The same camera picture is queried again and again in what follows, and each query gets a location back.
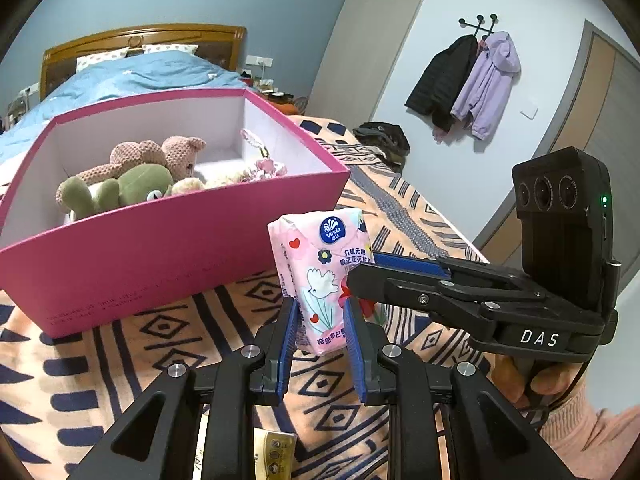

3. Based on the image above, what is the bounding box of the white dotted pillow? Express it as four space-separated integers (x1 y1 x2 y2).
76 47 130 71
142 44 198 56

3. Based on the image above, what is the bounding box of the blue floral duvet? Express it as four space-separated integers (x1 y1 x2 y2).
0 51 261 166

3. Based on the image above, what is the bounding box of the cluttered wooden bedside table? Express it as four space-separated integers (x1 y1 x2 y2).
240 67 313 116

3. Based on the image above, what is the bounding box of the person's right hand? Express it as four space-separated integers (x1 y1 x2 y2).
492 352 583 408

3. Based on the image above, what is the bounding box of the wooden door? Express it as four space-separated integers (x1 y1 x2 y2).
472 20 640 261

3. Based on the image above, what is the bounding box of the dark green cloth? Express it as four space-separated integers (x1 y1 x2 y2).
352 121 411 168

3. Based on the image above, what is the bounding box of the orange patterned blanket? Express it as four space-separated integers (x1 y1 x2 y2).
0 115 506 480

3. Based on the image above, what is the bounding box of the black jacket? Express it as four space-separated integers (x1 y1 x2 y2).
405 35 478 133

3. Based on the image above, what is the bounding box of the pink cardboard box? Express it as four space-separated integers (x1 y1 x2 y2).
0 87 352 339

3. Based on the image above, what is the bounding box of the wooden headboard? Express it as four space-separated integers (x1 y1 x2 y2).
41 24 247 100

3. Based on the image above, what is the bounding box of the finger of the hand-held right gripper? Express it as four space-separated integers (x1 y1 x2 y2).
372 252 546 301
346 264 506 336

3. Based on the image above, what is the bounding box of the yellow printed packet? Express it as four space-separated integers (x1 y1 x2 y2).
252 427 298 480

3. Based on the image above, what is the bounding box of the black wall coat hook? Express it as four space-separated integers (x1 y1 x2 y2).
459 13 500 41

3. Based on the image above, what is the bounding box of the pink-brown bear plush toy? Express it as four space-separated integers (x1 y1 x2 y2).
75 135 207 186

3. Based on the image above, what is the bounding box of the green turtle plush toy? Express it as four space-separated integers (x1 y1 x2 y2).
56 162 176 221

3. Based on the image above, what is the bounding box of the cream plush toy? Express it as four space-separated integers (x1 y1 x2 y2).
172 170 251 196

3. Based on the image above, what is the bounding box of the pink keychain charm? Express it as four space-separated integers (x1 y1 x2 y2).
240 128 288 181

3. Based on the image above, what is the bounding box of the pink floral tissue pack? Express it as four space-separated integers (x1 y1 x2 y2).
267 207 388 358

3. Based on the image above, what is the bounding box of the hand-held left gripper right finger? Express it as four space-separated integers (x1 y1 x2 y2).
342 297 573 480

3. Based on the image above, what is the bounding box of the purple hoodie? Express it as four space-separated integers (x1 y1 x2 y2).
450 31 522 141

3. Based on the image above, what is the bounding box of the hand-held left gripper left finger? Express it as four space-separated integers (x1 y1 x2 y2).
65 297 301 480

